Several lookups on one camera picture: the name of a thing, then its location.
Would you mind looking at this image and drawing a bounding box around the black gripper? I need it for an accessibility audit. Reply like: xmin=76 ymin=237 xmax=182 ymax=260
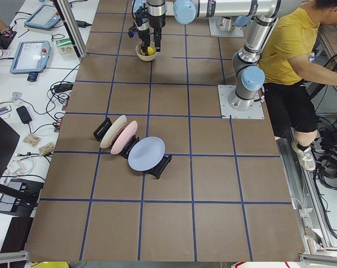
xmin=134 ymin=13 xmax=165 ymax=52

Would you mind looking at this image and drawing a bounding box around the yellow lemon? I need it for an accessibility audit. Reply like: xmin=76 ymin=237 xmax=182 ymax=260
xmin=140 ymin=46 xmax=156 ymax=56

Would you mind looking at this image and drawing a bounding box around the white ceramic bowl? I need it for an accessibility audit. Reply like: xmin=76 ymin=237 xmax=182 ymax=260
xmin=135 ymin=42 xmax=158 ymax=62

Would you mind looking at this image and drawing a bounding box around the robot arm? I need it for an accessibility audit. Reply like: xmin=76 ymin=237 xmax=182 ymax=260
xmin=129 ymin=1 xmax=302 ymax=61
xmin=228 ymin=16 xmax=278 ymax=111

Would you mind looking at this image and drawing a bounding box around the green white box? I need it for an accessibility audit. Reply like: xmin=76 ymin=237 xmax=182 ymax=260
xmin=55 ymin=38 xmax=75 ymax=55

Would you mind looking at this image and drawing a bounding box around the cream plate in rack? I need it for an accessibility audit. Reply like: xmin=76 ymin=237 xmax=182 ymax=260
xmin=100 ymin=115 xmax=127 ymax=149

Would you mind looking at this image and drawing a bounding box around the pink plate in rack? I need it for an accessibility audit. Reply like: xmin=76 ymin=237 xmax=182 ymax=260
xmin=110 ymin=121 xmax=138 ymax=155

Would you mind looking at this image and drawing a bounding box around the far teach pendant tablet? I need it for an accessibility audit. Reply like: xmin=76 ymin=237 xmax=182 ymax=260
xmin=24 ymin=4 xmax=60 ymax=30

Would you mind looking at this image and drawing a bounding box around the teach pendant tablet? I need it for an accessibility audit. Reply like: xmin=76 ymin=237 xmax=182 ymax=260
xmin=10 ymin=41 xmax=51 ymax=74
xmin=24 ymin=4 xmax=60 ymax=30

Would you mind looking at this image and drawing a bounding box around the light blue plate in rack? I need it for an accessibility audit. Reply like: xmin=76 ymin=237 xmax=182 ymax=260
xmin=128 ymin=137 xmax=165 ymax=171

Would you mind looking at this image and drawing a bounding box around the near teach pendant tablet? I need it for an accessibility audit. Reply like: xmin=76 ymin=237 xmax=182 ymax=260
xmin=10 ymin=41 xmax=51 ymax=74

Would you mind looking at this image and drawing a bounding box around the black dish rack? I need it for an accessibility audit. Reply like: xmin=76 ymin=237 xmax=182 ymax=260
xmin=93 ymin=118 xmax=172 ymax=179

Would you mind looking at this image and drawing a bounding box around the black smartphone on desk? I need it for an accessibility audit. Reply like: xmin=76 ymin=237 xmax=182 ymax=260
xmin=16 ymin=106 xmax=32 ymax=124

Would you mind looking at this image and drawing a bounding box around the bag of nuts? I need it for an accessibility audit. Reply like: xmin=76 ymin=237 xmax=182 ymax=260
xmin=39 ymin=142 xmax=55 ymax=156
xmin=23 ymin=133 xmax=41 ymax=147

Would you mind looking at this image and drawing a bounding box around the person in yellow shirt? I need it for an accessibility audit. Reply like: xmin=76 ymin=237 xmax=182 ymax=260
xmin=259 ymin=1 xmax=337 ymax=171

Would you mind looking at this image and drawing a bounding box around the black monitor stand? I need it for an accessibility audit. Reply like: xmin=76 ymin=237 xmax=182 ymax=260
xmin=0 ymin=117 xmax=44 ymax=217

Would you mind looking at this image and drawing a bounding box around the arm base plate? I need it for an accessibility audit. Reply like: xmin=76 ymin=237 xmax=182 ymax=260
xmin=208 ymin=17 xmax=244 ymax=38
xmin=218 ymin=85 xmax=265 ymax=119

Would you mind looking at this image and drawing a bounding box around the aluminium frame post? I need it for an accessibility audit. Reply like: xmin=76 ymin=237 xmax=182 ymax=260
xmin=53 ymin=0 xmax=87 ymax=59

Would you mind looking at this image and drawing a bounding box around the white charger with cable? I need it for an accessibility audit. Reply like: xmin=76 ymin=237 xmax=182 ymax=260
xmin=5 ymin=157 xmax=36 ymax=175

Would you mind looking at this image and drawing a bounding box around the bundle of floor cables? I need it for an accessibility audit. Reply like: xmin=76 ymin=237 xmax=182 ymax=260
xmin=313 ymin=117 xmax=337 ymax=193

